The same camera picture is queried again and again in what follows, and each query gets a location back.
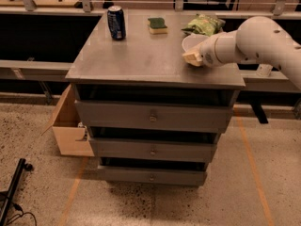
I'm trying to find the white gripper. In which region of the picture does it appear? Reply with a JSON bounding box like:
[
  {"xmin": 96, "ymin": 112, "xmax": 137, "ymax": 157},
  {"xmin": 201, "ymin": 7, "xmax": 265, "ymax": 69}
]
[{"xmin": 182, "ymin": 32, "xmax": 239, "ymax": 67}]

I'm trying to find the white ceramic bowl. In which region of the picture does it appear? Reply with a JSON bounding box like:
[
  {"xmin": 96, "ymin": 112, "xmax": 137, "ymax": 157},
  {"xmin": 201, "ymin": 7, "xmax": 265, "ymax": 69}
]
[{"xmin": 182, "ymin": 34, "xmax": 208, "ymax": 52}]

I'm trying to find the middle grey drawer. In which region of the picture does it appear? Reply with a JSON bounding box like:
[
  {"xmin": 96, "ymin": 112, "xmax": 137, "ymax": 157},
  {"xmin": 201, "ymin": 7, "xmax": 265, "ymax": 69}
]
[{"xmin": 89, "ymin": 138, "xmax": 216, "ymax": 163}]

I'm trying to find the cardboard box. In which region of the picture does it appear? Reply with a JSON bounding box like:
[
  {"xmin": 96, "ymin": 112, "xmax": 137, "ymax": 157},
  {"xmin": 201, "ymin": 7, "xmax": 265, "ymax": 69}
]
[{"xmin": 43, "ymin": 85, "xmax": 94, "ymax": 156}]

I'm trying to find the green yellow sponge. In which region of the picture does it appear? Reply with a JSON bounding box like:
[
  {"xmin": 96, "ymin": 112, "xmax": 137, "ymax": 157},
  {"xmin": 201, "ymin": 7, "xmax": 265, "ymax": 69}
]
[{"xmin": 148, "ymin": 17, "xmax": 167, "ymax": 34}]

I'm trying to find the top grey drawer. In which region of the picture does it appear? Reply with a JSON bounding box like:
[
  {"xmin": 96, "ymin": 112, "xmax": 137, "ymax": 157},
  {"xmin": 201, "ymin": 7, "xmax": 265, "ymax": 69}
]
[{"xmin": 75, "ymin": 101, "xmax": 232, "ymax": 133}]

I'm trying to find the bottom grey drawer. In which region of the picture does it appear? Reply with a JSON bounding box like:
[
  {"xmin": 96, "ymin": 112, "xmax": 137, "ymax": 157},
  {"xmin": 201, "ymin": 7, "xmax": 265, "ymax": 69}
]
[{"xmin": 98, "ymin": 166, "xmax": 207, "ymax": 186}]

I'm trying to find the blue soda can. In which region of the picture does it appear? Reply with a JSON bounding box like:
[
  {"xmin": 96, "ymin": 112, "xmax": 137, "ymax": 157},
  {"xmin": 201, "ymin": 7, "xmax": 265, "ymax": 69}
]
[{"xmin": 107, "ymin": 6, "xmax": 126, "ymax": 40}]

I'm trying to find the black stand with cable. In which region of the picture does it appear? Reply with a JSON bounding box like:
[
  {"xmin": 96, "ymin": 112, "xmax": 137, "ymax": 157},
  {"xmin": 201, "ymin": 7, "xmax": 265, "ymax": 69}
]
[{"xmin": 0, "ymin": 158, "xmax": 37, "ymax": 226}]

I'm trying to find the grey drawer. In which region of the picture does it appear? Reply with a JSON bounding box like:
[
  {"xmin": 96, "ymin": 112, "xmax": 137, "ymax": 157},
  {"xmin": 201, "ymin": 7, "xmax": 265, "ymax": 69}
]
[
  {"xmin": 75, "ymin": 101, "xmax": 232, "ymax": 133},
  {"xmin": 98, "ymin": 166, "xmax": 207, "ymax": 186},
  {"xmin": 89, "ymin": 138, "xmax": 216, "ymax": 163}
]

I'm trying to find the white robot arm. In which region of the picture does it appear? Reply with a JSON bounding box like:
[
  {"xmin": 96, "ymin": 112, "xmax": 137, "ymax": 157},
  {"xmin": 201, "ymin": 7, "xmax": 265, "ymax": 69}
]
[{"xmin": 182, "ymin": 16, "xmax": 301, "ymax": 89}]

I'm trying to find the green chip bag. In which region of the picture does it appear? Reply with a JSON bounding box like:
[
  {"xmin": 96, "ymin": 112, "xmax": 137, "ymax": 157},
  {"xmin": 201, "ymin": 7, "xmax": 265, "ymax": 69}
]
[{"xmin": 182, "ymin": 14, "xmax": 226, "ymax": 37}]

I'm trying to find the grey drawer cabinet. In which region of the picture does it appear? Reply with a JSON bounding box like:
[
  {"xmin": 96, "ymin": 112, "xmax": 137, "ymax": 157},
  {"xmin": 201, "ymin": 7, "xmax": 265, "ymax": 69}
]
[{"xmin": 66, "ymin": 10, "xmax": 245, "ymax": 172}]

